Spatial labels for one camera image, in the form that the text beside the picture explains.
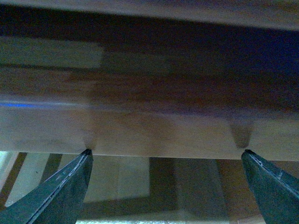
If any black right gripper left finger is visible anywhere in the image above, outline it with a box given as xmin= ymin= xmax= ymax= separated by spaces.
xmin=0 ymin=149 xmax=93 ymax=224

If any wooden desk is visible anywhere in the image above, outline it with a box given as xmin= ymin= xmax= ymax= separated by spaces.
xmin=0 ymin=0 xmax=299 ymax=223

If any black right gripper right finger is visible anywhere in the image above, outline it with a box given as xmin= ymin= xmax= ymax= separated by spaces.
xmin=241 ymin=150 xmax=299 ymax=224

